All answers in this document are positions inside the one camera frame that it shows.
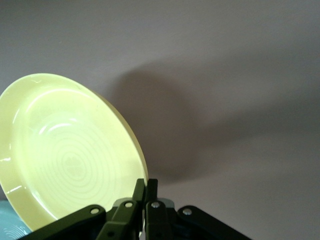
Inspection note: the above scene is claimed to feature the green round plate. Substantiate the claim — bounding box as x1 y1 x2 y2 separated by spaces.
0 200 32 240

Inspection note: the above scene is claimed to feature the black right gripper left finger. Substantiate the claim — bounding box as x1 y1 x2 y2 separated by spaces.
23 178 146 240

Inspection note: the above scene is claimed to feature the yellow round plate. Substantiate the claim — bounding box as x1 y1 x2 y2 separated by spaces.
0 72 148 238

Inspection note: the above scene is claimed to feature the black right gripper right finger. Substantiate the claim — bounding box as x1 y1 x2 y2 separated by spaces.
143 178 251 240

